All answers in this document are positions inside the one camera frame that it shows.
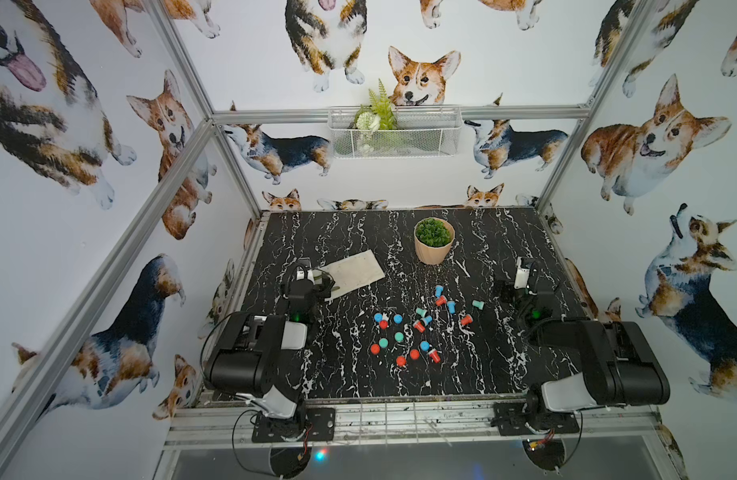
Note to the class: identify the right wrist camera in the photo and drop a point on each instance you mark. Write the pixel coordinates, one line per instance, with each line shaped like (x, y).
(525, 267)

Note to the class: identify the fern and white flower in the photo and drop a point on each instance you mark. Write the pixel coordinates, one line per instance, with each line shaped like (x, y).
(375, 125)

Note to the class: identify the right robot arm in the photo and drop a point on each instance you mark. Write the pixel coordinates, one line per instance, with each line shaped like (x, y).
(617, 366)

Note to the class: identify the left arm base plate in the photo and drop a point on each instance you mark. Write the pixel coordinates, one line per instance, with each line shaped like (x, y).
(315, 423)

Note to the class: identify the white wire basket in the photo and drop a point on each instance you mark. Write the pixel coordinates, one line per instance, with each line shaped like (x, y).
(406, 132)

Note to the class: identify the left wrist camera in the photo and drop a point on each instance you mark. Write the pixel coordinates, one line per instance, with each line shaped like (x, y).
(303, 270)

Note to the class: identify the beige paper sheet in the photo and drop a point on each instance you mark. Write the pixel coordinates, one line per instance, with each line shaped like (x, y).
(353, 273)

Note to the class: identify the potted green plant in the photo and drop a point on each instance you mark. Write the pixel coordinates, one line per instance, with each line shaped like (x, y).
(434, 239)

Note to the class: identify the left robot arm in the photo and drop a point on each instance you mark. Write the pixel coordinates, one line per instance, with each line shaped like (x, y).
(248, 355)

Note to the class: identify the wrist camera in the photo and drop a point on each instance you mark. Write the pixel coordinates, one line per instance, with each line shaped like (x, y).
(303, 270)
(525, 267)

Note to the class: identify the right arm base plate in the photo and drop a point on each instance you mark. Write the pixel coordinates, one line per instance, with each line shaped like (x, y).
(514, 419)

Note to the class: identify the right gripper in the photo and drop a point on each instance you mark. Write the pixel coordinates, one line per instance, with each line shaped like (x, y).
(519, 291)

